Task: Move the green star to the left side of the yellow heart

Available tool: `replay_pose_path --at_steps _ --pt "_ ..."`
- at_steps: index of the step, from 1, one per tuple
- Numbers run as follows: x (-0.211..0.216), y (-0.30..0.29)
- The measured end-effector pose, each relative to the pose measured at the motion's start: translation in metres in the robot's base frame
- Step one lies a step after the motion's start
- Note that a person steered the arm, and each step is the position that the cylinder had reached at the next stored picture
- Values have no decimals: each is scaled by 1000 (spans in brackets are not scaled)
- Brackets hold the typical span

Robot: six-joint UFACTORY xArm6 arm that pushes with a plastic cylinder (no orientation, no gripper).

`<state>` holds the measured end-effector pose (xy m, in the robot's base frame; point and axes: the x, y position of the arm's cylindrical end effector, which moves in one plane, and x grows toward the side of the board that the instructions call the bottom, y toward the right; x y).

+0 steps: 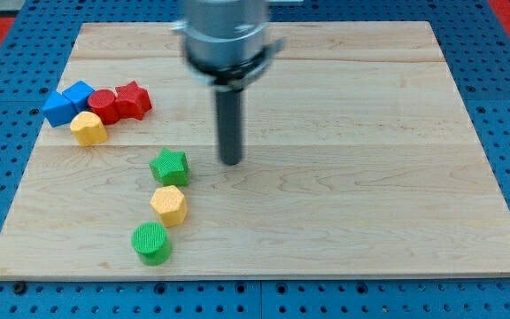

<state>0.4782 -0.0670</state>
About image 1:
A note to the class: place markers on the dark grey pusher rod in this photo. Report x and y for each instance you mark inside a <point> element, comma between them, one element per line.
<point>229,126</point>

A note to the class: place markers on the green star block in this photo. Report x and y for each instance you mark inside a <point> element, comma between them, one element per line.
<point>170,168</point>

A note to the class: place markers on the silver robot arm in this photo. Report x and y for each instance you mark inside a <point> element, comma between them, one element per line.
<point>226,46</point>

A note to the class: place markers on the red star block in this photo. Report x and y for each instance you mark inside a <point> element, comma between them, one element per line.
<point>132,101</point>

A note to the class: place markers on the yellow heart block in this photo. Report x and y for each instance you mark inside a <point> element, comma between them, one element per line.
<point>88,129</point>

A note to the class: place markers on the yellow hexagon block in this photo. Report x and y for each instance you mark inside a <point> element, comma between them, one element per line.
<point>169,205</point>

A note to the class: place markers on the red cylinder block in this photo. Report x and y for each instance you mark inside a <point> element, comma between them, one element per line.
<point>102,102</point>

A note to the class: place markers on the light wooden board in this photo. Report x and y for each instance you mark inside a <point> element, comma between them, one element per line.
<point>360,162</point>

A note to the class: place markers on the blue cube block right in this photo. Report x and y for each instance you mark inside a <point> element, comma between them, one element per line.
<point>78,94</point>

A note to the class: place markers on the blue cube block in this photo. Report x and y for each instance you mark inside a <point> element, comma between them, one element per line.
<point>58,110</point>
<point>78,94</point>

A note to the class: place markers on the green cylinder block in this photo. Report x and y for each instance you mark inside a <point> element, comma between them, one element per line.
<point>151,243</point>

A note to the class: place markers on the blue cube block left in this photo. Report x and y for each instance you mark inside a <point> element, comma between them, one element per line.
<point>58,110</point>

